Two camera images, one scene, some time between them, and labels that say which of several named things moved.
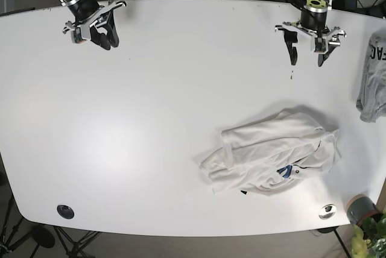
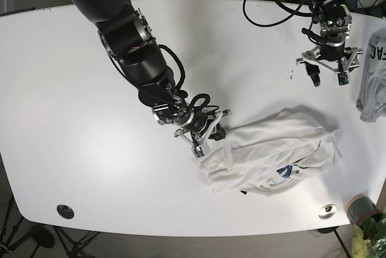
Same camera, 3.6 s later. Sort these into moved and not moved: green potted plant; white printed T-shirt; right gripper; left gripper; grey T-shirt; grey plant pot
Moved: right gripper; left gripper
Not moved: green potted plant; grey plant pot; grey T-shirt; white printed T-shirt
